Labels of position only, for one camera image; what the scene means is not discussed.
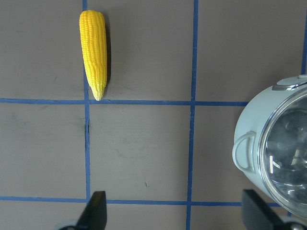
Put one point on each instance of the pale green cooking pot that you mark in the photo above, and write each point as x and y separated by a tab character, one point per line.
245	152

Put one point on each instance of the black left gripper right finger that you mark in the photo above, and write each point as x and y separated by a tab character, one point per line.
257	215

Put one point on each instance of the yellow corn cob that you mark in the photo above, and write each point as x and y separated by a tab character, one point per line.
94	50

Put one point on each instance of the brown paper table mat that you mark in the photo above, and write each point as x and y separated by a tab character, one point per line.
179	73

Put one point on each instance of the glass pot lid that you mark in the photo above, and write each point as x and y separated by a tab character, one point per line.
283	154

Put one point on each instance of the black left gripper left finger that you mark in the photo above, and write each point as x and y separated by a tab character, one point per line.
94	216

